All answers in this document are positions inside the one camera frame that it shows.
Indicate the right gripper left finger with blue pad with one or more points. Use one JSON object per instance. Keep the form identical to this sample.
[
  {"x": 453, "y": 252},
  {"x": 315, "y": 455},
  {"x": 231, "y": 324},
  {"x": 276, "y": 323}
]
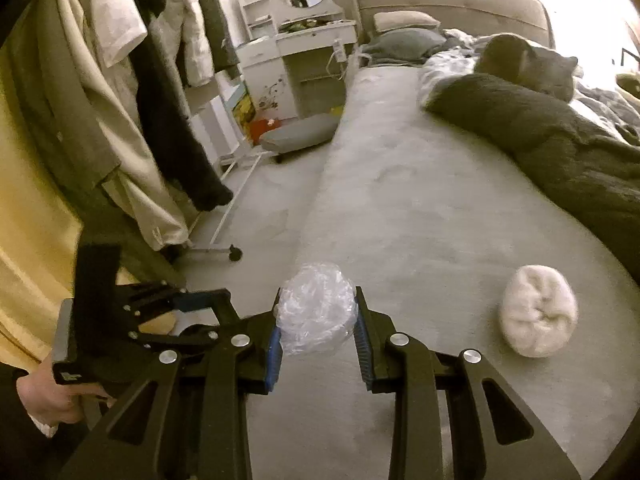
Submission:
[{"x": 185, "y": 417}]

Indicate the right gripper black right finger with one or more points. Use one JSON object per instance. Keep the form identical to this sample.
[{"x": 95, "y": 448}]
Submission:
[{"x": 494, "y": 434}]

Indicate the clear plastic wrap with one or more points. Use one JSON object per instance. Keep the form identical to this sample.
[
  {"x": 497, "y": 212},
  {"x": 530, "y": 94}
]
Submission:
[{"x": 316, "y": 310}]

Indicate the person's left hand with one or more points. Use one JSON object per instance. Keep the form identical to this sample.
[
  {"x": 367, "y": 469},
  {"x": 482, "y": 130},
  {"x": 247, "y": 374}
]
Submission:
[{"x": 52, "y": 404}]

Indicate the yellow curtain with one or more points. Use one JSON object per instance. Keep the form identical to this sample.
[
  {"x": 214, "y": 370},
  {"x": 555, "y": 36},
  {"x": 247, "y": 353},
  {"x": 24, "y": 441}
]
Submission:
[{"x": 38, "y": 242}]

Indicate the white rolled sock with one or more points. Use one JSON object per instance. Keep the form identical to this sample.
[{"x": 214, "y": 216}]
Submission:
[{"x": 538, "y": 312}]

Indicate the cream hanging trousers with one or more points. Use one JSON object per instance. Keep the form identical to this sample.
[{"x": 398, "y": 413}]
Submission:
[{"x": 137, "y": 186}]

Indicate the white clothes rack base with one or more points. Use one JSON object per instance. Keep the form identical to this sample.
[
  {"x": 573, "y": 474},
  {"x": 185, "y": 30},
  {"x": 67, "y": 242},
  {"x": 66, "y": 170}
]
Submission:
[{"x": 227, "y": 200}]

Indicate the grey bed mattress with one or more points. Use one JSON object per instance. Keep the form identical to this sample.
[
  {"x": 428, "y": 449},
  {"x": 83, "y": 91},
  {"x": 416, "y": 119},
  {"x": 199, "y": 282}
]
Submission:
[{"x": 432, "y": 222}]

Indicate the black hanging garment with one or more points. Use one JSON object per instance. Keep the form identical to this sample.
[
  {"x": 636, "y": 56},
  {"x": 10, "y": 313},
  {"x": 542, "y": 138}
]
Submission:
[{"x": 165, "y": 115}]

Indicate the red item on floor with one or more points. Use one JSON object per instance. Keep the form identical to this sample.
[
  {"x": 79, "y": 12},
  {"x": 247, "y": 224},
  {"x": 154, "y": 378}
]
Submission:
[{"x": 258, "y": 127}]

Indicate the grey floor cushion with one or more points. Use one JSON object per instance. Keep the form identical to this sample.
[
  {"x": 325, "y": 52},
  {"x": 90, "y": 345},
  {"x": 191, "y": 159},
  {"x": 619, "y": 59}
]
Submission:
[{"x": 300, "y": 135}]

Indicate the dark grey fluffy blanket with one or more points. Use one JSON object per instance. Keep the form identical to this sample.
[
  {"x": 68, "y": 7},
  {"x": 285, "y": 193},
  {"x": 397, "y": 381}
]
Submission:
[{"x": 576, "y": 163}]

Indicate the white hanging jacket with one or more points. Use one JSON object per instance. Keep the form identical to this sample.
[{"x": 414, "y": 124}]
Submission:
[{"x": 182, "y": 31}]

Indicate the white dressing table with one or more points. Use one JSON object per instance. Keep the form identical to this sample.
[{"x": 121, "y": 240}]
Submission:
[{"x": 284, "y": 63}]

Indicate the patterned blue white duvet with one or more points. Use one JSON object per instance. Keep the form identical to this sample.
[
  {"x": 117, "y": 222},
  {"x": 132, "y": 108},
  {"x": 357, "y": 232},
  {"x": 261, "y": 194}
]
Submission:
[{"x": 457, "y": 56}]

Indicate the grey cat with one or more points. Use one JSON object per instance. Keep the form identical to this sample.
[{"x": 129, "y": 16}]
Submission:
[{"x": 513, "y": 59}]

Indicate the grey pillow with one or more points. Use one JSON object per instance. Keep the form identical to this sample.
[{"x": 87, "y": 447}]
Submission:
[{"x": 402, "y": 46}]

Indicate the beige pillow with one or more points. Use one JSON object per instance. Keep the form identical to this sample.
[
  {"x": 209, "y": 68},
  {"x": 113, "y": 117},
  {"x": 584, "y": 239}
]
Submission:
[{"x": 393, "y": 20}]

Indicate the grey upholstered headboard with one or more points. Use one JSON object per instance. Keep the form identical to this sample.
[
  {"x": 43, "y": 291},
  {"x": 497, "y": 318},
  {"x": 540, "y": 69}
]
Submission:
[{"x": 527, "y": 18}]

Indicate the white charger with cable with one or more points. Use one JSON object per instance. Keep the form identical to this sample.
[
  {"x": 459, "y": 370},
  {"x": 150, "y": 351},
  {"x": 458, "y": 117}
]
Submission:
[{"x": 339, "y": 58}]

